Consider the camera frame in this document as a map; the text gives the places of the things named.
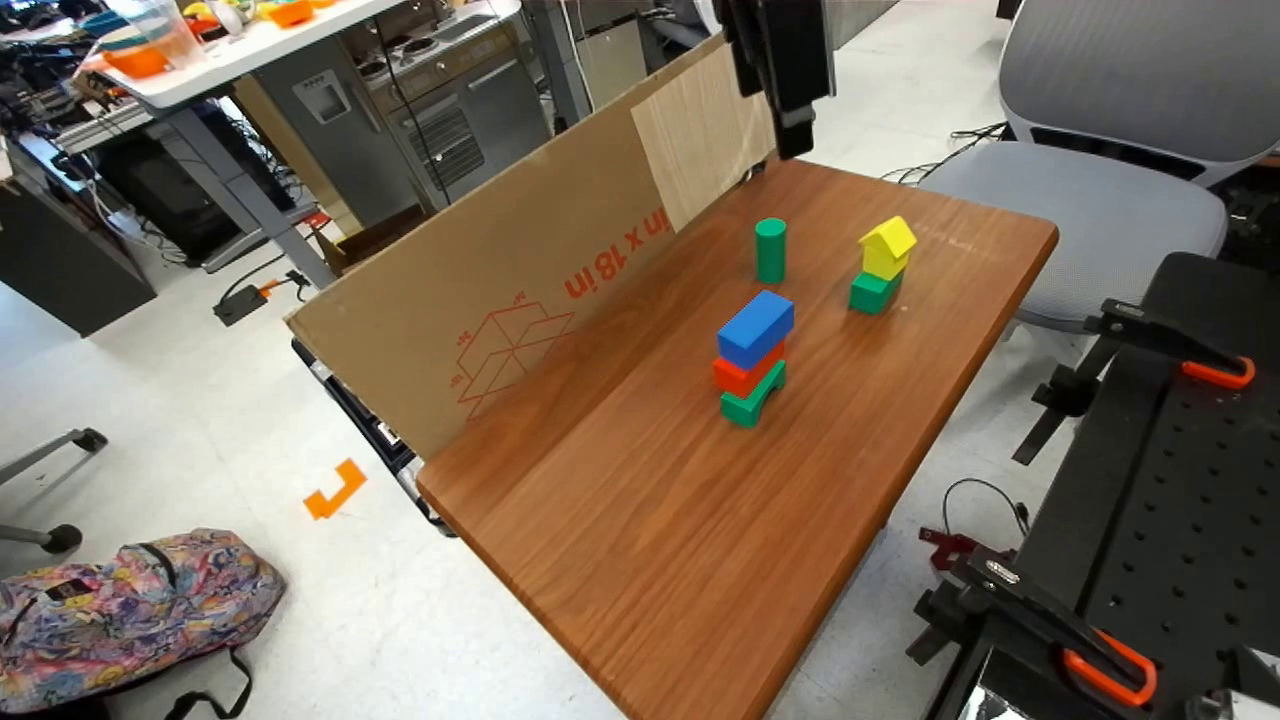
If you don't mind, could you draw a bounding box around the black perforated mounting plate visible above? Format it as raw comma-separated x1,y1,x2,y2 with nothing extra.
929,258,1280,720

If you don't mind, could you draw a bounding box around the blue rectangular block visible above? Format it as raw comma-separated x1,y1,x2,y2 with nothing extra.
717,291,797,368

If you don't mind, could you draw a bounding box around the orange tape floor marker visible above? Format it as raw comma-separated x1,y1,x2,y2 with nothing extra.
304,459,369,521

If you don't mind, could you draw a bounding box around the green cube block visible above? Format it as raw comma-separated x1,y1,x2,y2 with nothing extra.
847,271,900,317

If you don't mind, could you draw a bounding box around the green cylinder block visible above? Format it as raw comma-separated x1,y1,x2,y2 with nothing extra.
753,218,788,284

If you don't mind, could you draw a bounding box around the orange rectangular block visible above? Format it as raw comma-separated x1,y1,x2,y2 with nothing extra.
714,346,783,396

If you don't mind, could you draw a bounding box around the orange bowl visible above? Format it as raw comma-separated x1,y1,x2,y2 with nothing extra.
104,44,168,79

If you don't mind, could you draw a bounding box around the orange-handled black clamp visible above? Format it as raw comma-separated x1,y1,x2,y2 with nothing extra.
1012,301,1258,464
909,528,1160,714

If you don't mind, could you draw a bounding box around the grey office chair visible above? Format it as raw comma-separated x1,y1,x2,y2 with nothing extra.
924,0,1280,332

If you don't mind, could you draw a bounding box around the white workbench table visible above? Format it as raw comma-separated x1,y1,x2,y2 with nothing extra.
83,0,399,289

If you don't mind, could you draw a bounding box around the yellow house-shaped block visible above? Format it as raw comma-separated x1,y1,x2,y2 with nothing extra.
860,218,916,282

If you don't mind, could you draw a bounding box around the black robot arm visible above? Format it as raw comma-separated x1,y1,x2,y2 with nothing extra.
714,0,833,162

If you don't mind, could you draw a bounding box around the colourful patterned bag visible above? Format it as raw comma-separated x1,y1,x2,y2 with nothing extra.
0,528,288,720

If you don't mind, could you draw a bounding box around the brown cardboard panel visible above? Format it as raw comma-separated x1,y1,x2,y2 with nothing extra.
286,32,782,459

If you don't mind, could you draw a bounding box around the black chair base leg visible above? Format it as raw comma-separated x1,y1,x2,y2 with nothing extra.
0,423,111,561

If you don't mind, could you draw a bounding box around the green arch block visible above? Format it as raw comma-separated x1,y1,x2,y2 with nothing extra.
721,359,788,430

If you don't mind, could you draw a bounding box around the black cable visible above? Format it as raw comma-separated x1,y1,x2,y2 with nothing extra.
938,473,1031,542

